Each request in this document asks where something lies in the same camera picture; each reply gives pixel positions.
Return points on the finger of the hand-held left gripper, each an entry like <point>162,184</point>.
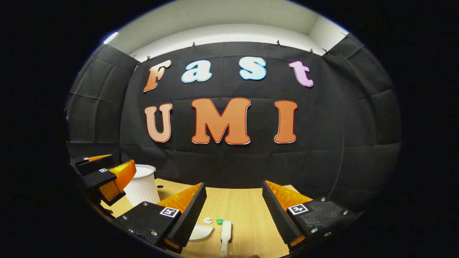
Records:
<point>98,179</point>
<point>95,165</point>

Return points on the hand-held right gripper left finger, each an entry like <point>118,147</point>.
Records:
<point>192,215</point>

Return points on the white paper ball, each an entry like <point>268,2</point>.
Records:
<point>208,220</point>

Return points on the white plastic dustpan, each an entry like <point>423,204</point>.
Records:
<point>200,233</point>

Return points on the ceiling light strip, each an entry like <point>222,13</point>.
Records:
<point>110,37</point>

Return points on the white ribbed garbage bin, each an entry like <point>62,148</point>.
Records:
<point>143,190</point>

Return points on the row of black cloth clips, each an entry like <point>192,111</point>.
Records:
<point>193,45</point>

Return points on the wooden desktop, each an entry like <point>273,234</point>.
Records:
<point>244,215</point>

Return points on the black backdrop cloth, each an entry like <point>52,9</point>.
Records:
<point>229,165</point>

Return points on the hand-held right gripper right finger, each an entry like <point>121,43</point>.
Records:
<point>278,215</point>

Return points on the small white broom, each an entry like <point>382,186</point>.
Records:
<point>226,231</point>

